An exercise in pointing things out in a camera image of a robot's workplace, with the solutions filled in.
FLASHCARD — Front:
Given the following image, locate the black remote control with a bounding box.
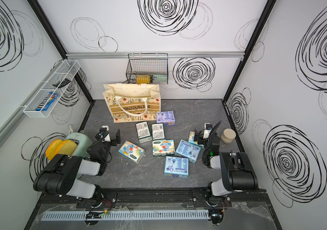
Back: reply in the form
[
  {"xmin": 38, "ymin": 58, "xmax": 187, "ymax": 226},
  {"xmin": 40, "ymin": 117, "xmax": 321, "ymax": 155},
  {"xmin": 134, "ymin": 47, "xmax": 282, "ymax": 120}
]
[{"xmin": 53, "ymin": 79, "xmax": 71, "ymax": 89}]

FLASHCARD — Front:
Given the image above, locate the blue candy packet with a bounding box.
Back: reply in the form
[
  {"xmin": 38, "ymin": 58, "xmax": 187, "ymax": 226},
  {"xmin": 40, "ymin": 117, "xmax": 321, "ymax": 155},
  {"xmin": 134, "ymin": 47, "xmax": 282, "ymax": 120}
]
[{"xmin": 35, "ymin": 92, "xmax": 58, "ymax": 111}]

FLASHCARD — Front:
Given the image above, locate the green tissue pack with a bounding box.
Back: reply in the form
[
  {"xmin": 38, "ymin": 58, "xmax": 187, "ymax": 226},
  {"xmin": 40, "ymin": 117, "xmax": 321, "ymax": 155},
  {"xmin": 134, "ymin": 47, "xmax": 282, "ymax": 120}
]
[
  {"xmin": 136, "ymin": 122, "xmax": 152, "ymax": 143},
  {"xmin": 152, "ymin": 123, "xmax": 165, "ymax": 140}
]

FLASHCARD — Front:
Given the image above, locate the green toaster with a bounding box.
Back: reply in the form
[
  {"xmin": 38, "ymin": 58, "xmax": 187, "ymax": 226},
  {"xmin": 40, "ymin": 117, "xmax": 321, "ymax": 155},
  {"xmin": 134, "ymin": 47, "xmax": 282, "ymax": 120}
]
[{"xmin": 63, "ymin": 132, "xmax": 92, "ymax": 158}]

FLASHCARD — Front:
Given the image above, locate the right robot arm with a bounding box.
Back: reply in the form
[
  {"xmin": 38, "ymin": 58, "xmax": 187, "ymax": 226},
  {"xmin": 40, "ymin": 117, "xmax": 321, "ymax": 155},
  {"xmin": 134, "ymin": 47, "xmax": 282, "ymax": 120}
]
[{"xmin": 198, "ymin": 121, "xmax": 258, "ymax": 196}]

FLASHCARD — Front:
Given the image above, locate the blue tissue pack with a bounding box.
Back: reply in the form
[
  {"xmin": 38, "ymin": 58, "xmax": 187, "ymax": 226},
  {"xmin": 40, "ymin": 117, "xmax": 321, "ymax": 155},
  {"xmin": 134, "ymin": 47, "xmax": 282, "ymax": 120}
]
[
  {"xmin": 175, "ymin": 140, "xmax": 201, "ymax": 163},
  {"xmin": 164, "ymin": 156, "xmax": 189, "ymax": 178}
]

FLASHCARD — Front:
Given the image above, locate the yellow toast slice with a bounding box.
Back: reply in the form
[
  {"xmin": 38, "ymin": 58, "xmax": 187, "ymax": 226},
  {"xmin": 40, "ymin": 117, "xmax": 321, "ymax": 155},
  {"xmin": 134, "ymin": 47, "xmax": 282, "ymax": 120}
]
[
  {"xmin": 55, "ymin": 140, "xmax": 78, "ymax": 156},
  {"xmin": 45, "ymin": 139, "xmax": 63, "ymax": 161}
]

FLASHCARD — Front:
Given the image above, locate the green item in basket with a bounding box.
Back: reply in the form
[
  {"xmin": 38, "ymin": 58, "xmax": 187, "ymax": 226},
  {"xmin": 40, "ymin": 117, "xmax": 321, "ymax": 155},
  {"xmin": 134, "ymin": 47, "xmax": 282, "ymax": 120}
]
[{"xmin": 152, "ymin": 74, "xmax": 168, "ymax": 84}]

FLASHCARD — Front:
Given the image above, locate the yellow toast slice left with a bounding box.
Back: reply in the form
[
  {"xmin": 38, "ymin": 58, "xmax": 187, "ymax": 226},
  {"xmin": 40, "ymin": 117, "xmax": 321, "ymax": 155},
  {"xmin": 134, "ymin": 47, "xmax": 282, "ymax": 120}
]
[{"xmin": 45, "ymin": 139, "xmax": 63, "ymax": 161}]

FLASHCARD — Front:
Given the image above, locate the yellow toast slice right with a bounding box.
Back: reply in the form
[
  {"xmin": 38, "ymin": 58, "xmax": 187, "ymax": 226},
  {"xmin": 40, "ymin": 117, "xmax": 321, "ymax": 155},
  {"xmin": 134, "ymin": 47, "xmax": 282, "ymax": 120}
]
[{"xmin": 55, "ymin": 140, "xmax": 78, "ymax": 156}]

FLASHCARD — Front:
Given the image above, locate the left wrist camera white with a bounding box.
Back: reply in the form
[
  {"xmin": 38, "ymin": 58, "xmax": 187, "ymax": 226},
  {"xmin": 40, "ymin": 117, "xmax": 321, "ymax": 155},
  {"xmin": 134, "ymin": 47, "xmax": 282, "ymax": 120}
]
[{"xmin": 99, "ymin": 126, "xmax": 111, "ymax": 142}]

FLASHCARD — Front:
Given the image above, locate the purple tissue pack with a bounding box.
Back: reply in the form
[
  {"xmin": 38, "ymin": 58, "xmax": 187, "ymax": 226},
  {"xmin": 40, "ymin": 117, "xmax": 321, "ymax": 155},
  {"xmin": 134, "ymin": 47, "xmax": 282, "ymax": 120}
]
[{"xmin": 156, "ymin": 111, "xmax": 175, "ymax": 126}]

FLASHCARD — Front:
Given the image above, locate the grey cable duct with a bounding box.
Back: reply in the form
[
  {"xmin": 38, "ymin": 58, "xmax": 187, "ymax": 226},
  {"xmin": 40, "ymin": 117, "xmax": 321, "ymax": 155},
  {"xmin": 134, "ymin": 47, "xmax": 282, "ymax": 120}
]
[{"xmin": 41, "ymin": 210, "xmax": 210, "ymax": 221}]

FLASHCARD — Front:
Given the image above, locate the yellow item in basket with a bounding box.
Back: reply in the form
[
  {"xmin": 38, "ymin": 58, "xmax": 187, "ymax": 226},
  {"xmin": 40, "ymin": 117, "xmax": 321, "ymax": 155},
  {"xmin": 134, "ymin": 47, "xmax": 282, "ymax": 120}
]
[{"xmin": 136, "ymin": 75, "xmax": 153, "ymax": 84}]

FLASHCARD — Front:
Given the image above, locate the beige round jar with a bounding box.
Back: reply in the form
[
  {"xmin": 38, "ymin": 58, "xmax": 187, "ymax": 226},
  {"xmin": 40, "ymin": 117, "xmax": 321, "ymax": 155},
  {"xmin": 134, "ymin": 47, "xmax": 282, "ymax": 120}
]
[{"xmin": 221, "ymin": 128, "xmax": 236, "ymax": 144}]

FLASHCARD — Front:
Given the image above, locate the elephant tissue pack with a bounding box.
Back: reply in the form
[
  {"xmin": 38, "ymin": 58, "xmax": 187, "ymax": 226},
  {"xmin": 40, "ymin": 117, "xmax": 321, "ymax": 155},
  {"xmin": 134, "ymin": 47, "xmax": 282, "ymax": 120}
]
[
  {"xmin": 188, "ymin": 131, "xmax": 204, "ymax": 149},
  {"xmin": 118, "ymin": 141, "xmax": 145, "ymax": 164},
  {"xmin": 152, "ymin": 140, "xmax": 175, "ymax": 156}
]

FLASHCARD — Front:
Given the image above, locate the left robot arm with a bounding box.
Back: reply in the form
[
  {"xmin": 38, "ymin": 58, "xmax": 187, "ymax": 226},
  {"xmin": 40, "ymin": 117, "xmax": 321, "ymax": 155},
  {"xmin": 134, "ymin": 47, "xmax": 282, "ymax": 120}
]
[{"xmin": 33, "ymin": 126, "xmax": 121, "ymax": 200}]

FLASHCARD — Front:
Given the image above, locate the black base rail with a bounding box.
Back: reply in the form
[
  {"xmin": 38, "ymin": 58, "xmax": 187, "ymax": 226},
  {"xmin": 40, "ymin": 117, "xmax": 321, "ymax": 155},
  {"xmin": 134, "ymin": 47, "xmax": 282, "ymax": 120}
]
[{"xmin": 35, "ymin": 187, "xmax": 272, "ymax": 210}]

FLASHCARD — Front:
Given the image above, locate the black wire basket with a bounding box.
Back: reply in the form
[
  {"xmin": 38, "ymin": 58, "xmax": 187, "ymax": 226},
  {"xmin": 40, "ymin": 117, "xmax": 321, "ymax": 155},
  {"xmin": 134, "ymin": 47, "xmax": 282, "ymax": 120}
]
[{"xmin": 126, "ymin": 53, "xmax": 169, "ymax": 84}]

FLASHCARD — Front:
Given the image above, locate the floral canvas tote bag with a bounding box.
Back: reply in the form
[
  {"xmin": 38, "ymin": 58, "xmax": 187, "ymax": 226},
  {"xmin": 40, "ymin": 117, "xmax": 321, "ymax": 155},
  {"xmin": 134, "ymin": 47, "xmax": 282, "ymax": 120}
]
[{"xmin": 103, "ymin": 83, "xmax": 161, "ymax": 123}]

